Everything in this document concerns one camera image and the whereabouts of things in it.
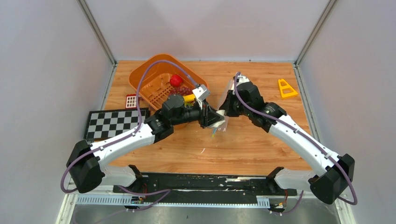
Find red white grid block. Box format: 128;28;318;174
125;94;140;109

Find yellow toy banana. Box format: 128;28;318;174
183;94;196;103

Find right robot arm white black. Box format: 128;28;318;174
220;78;355;204

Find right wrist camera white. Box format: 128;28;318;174
234;74;250;90

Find clear zip top bag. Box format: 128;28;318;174
212;79;233;138

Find right aluminium frame post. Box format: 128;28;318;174
294;0;338;67

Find black white checkerboard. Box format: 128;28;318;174
83;109;138;142

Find black mounting base plate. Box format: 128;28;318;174
127;173;297;204

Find white toy mushroom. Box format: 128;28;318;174
208;110;225;128

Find yellow triangular plastic stand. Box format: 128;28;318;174
277;78;298;99

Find white slotted cable duct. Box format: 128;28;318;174
75;195;271;209

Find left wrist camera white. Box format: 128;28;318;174
192;84;210;109

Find aluminium frame post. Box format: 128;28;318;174
77;0;117;67
294;0;338;67

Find red toy apple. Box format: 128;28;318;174
169;74;183;87

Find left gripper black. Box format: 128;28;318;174
172;99;225;129

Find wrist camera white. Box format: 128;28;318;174
192;84;210;109
234;74;250;90

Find purple toy grapes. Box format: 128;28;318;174
170;86;193;96

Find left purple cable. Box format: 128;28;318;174
60;60;200;213

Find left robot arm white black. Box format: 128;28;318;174
61;95;225;193

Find left aluminium frame post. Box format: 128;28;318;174
77;0;117;67

